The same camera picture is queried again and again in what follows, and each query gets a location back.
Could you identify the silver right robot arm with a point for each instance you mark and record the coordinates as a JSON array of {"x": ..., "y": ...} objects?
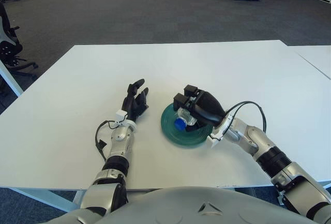
[{"x": 258, "y": 136}]

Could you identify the grey robot torso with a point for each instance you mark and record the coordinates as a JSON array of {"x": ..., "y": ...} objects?
[{"x": 181, "y": 208}]

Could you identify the clear bottle with blue cap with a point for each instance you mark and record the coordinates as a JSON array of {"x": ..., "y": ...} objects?
[{"x": 179, "y": 124}]

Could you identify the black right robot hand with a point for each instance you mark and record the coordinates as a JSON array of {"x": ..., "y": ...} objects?
[{"x": 208, "y": 107}]

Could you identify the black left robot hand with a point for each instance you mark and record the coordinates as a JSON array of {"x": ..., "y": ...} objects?
[{"x": 134, "y": 105}]

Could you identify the black office chair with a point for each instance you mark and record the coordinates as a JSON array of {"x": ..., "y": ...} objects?
[{"x": 7, "y": 49}]

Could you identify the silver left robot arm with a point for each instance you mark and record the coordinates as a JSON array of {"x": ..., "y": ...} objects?
[{"x": 119, "y": 143}]

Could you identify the teal round plate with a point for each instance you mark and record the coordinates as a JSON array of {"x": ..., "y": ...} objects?
[{"x": 170, "y": 133}]

